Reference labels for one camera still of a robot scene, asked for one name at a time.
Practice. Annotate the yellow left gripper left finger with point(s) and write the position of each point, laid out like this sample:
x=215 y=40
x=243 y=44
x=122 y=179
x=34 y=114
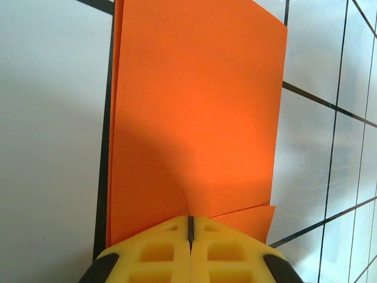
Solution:
x=156 y=256

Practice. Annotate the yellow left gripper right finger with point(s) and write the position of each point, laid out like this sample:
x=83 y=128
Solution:
x=226 y=256

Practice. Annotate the orange paper sheet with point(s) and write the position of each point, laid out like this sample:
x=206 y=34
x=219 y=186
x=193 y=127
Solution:
x=200 y=103

